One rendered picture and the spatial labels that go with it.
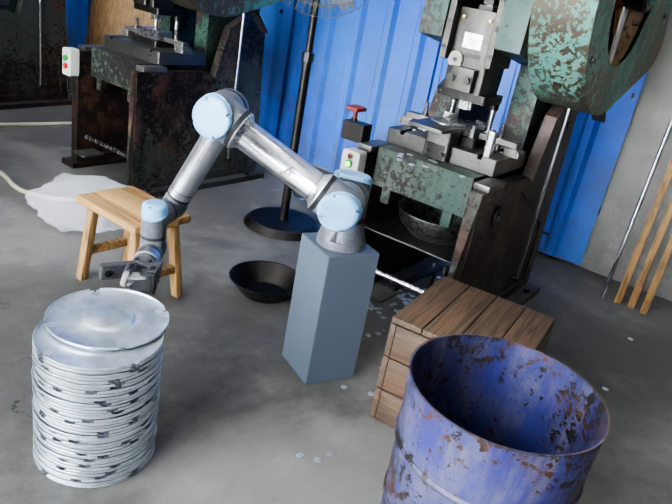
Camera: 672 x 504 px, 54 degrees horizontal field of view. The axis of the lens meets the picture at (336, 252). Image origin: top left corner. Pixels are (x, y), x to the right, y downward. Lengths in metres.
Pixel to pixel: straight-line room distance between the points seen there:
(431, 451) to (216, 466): 0.66
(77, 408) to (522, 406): 1.03
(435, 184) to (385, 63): 1.75
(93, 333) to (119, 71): 2.07
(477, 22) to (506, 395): 1.32
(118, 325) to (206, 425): 0.43
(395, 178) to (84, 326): 1.27
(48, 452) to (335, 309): 0.87
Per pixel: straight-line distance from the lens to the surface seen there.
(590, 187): 3.60
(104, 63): 3.62
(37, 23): 5.06
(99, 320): 1.69
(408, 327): 1.86
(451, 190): 2.34
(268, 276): 2.72
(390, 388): 1.97
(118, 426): 1.64
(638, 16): 2.67
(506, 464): 1.30
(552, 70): 2.13
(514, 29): 2.35
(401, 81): 3.97
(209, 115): 1.81
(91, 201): 2.46
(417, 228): 2.53
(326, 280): 1.94
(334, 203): 1.77
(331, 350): 2.10
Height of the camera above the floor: 1.21
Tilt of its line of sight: 23 degrees down
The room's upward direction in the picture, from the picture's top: 11 degrees clockwise
